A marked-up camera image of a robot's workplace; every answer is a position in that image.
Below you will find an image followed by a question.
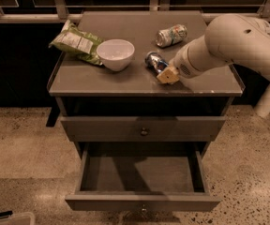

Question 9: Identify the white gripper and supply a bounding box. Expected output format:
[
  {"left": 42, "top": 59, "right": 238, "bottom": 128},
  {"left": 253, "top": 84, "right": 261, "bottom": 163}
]
[{"left": 157, "top": 46, "right": 201, "bottom": 84}]

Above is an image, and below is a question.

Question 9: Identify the blue silver redbull can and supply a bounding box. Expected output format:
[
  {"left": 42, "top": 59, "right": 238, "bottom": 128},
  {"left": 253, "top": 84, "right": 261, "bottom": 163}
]
[{"left": 144, "top": 52, "right": 169, "bottom": 74}]

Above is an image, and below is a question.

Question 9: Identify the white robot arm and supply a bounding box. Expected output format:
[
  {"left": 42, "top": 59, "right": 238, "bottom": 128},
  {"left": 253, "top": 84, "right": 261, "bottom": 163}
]
[{"left": 157, "top": 14, "right": 270, "bottom": 83}]

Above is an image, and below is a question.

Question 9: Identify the green silver soda can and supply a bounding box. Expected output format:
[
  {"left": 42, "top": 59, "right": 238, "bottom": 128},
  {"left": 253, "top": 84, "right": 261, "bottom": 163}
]
[{"left": 156, "top": 24, "right": 188, "bottom": 48}]

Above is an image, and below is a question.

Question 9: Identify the grey drawer cabinet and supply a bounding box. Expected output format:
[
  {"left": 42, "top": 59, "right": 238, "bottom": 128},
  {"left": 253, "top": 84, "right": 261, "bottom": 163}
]
[{"left": 46, "top": 10, "right": 246, "bottom": 213}]

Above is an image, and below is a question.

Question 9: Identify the closed grey upper drawer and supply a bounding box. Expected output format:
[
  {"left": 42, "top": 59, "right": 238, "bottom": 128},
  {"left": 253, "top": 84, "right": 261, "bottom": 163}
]
[{"left": 61, "top": 116, "right": 225, "bottom": 143}]

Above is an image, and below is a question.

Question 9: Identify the open grey middle drawer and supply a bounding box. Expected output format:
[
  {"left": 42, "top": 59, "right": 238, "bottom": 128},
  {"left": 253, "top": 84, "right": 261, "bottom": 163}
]
[{"left": 66, "top": 149, "right": 220, "bottom": 212}]

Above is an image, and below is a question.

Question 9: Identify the white bowl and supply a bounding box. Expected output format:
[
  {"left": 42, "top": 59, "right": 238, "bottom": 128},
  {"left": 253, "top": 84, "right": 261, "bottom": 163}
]
[{"left": 97, "top": 39, "right": 135, "bottom": 71}]

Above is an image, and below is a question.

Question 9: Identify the green chip bag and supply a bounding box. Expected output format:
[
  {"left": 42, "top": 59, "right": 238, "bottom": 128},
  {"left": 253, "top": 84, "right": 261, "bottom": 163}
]
[{"left": 49, "top": 20, "right": 103, "bottom": 66}]

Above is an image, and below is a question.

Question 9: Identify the metal window railing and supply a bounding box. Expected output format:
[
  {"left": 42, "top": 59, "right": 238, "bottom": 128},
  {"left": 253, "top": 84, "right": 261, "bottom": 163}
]
[{"left": 0, "top": 0, "right": 270, "bottom": 24}]

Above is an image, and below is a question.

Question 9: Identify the clear plastic bin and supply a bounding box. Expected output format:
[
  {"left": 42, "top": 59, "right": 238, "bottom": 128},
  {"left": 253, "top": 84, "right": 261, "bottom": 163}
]
[{"left": 0, "top": 212, "right": 36, "bottom": 225}]

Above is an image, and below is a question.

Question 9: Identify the white cylindrical post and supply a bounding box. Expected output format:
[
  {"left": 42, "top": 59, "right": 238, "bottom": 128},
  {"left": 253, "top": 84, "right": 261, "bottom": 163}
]
[{"left": 254, "top": 84, "right": 270, "bottom": 118}]

